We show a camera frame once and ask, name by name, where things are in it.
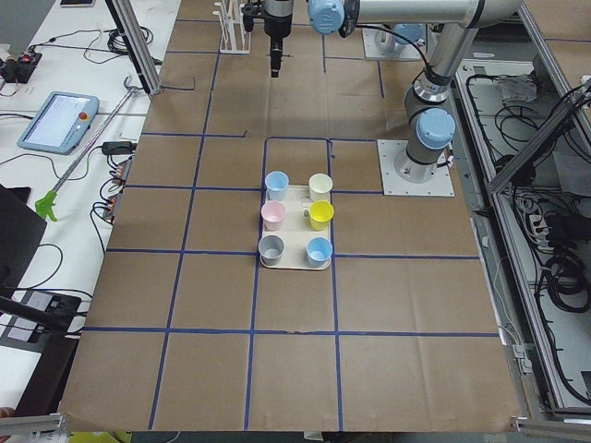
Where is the light blue cup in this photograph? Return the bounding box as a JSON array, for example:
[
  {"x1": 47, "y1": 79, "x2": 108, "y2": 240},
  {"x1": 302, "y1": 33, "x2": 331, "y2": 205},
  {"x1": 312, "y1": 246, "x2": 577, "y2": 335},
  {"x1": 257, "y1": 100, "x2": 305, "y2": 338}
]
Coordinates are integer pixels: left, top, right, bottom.
[
  {"x1": 264, "y1": 171, "x2": 289, "y2": 201},
  {"x1": 306, "y1": 237, "x2": 332, "y2": 269}
]

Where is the aluminium frame post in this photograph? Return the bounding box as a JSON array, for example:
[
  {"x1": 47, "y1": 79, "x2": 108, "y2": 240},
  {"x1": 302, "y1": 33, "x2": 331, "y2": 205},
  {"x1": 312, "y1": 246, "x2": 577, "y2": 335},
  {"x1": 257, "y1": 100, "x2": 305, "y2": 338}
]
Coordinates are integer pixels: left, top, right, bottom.
[{"x1": 105, "y1": 0, "x2": 162, "y2": 96}]

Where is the metal reacher grabber tool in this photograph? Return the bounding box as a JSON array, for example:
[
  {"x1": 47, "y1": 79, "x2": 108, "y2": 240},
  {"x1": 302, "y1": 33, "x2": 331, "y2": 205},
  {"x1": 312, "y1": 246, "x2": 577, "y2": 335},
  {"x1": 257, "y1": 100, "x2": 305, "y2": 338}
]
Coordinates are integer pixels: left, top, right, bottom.
[{"x1": 34, "y1": 75, "x2": 140, "y2": 222}]

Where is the black power adapter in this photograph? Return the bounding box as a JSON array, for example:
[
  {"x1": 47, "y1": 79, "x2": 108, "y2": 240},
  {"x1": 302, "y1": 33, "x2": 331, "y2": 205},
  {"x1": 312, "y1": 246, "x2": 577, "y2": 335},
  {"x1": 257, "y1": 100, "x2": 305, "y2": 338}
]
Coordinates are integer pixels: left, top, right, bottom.
[{"x1": 101, "y1": 140, "x2": 137, "y2": 156}]

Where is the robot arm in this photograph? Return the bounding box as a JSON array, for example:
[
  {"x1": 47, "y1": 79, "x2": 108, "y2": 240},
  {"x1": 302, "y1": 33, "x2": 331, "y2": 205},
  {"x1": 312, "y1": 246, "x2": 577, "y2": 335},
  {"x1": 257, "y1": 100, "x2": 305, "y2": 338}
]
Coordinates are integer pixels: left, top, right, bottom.
[{"x1": 308, "y1": 0, "x2": 521, "y2": 184}]

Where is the white wire cup rack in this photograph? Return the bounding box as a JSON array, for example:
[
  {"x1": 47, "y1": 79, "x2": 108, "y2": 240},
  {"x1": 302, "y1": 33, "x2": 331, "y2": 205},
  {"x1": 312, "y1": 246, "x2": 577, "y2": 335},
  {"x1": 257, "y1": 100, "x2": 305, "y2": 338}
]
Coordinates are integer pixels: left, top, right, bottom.
[{"x1": 212, "y1": 0, "x2": 250, "y2": 55}]

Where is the yellow cup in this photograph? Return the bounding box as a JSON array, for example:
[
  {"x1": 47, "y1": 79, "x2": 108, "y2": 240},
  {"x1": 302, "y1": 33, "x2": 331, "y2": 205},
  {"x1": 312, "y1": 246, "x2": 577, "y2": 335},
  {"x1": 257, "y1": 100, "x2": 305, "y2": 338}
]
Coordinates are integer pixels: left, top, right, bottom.
[{"x1": 308, "y1": 200, "x2": 334, "y2": 231}]

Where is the blue teach pendant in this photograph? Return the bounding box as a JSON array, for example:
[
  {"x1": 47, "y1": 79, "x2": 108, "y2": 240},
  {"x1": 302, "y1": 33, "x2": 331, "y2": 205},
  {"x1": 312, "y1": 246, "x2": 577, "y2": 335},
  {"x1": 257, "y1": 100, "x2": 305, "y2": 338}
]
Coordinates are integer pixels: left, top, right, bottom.
[{"x1": 17, "y1": 91, "x2": 100, "y2": 155}]

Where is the pink cup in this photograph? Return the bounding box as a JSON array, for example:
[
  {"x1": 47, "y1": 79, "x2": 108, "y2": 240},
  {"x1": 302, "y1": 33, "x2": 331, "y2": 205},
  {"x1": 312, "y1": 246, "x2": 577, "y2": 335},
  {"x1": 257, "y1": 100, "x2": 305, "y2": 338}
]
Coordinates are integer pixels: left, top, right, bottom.
[{"x1": 260, "y1": 200, "x2": 286, "y2": 231}]

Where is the grey cup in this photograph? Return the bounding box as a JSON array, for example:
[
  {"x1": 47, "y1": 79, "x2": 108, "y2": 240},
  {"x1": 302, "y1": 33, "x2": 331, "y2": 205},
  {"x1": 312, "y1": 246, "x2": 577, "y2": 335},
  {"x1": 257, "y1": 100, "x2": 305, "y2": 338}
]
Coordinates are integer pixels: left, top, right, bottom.
[{"x1": 258, "y1": 235, "x2": 284, "y2": 267}]

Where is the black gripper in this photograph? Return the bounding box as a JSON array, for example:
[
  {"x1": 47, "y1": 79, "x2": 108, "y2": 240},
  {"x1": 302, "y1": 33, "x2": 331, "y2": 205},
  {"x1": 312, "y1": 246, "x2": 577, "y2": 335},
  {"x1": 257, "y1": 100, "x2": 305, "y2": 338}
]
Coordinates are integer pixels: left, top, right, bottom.
[{"x1": 243, "y1": 0, "x2": 294, "y2": 78}]

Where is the white cup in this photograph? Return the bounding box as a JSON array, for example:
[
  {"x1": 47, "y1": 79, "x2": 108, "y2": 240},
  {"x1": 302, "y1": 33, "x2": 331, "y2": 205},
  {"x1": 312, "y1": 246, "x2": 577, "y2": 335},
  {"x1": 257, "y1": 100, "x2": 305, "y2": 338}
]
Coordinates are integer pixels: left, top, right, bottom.
[{"x1": 308, "y1": 173, "x2": 333, "y2": 202}]

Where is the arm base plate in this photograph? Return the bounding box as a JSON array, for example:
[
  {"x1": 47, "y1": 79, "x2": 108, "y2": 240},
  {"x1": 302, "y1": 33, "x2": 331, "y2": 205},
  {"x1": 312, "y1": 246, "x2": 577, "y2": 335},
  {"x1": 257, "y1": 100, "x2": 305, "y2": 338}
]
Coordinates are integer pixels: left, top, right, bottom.
[
  {"x1": 362, "y1": 23, "x2": 427, "y2": 62},
  {"x1": 377, "y1": 139, "x2": 455, "y2": 198}
]

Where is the cream serving tray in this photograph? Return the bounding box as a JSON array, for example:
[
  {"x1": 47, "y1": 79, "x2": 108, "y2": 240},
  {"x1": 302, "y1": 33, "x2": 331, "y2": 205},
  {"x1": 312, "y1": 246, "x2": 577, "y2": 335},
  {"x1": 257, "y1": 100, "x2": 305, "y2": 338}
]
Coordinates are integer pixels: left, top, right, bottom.
[{"x1": 259, "y1": 186, "x2": 332, "y2": 271}]

